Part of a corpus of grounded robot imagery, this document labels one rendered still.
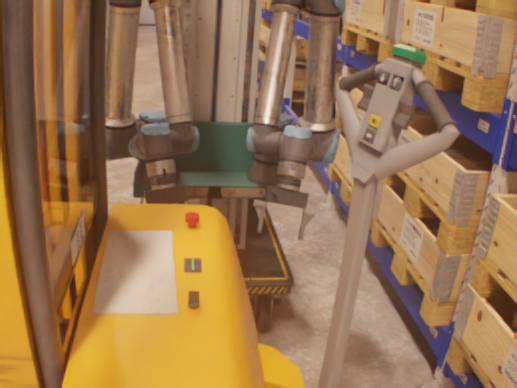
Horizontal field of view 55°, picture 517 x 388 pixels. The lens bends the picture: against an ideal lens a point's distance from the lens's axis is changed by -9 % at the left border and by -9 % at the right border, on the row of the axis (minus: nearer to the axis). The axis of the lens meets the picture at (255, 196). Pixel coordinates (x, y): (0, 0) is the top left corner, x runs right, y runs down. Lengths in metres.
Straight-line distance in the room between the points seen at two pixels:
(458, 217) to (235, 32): 1.16
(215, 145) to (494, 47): 1.19
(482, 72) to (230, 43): 1.03
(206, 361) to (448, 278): 1.35
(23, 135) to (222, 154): 1.60
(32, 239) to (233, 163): 1.58
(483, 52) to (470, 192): 0.51
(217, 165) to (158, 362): 1.44
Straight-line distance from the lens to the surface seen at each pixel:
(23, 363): 0.97
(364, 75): 1.28
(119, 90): 1.97
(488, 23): 1.89
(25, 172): 0.79
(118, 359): 1.00
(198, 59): 2.27
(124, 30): 1.90
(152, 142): 1.66
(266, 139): 1.85
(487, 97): 1.94
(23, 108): 0.76
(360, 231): 1.25
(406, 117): 1.14
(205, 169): 2.31
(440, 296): 2.18
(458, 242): 2.09
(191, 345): 1.02
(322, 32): 1.96
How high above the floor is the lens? 1.54
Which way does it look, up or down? 23 degrees down
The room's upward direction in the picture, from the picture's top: 4 degrees clockwise
